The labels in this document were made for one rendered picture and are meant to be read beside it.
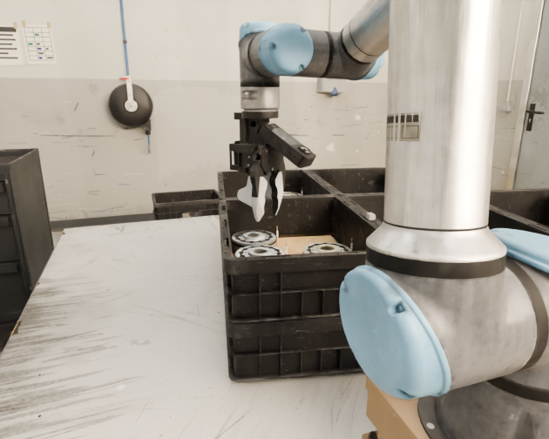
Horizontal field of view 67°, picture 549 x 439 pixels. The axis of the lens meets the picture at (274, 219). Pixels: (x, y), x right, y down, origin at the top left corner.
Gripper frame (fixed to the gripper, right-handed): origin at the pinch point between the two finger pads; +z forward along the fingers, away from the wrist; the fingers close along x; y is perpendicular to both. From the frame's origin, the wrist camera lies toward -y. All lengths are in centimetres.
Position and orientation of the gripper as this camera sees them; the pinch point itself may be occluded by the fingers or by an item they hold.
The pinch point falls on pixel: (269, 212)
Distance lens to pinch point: 84.1
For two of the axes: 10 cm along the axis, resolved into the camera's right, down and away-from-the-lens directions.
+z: 0.0, 9.6, 2.8
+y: -8.2, -1.6, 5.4
